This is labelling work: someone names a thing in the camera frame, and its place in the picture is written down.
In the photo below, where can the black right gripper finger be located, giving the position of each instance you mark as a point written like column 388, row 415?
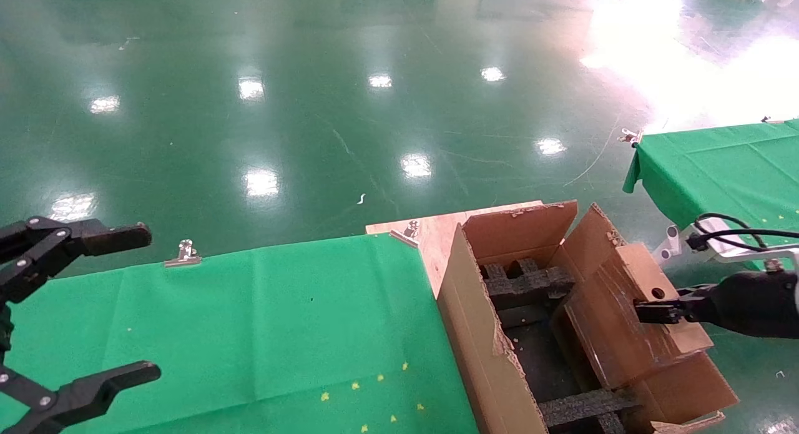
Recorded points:
column 661, row 312

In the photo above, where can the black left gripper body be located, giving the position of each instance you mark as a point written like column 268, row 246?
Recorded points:
column 4, row 331

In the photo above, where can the small brown cardboard box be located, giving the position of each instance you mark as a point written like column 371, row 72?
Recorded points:
column 612, row 334

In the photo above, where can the large open cardboard carton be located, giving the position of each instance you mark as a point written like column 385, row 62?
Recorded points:
column 474, row 321

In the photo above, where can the green tablecloth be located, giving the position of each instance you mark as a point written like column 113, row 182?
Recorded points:
column 718, row 165
column 249, row 328

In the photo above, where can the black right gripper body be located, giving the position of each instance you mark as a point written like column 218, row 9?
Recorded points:
column 749, row 303

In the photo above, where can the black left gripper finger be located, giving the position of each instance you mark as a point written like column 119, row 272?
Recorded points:
column 112, row 239
column 106, row 384

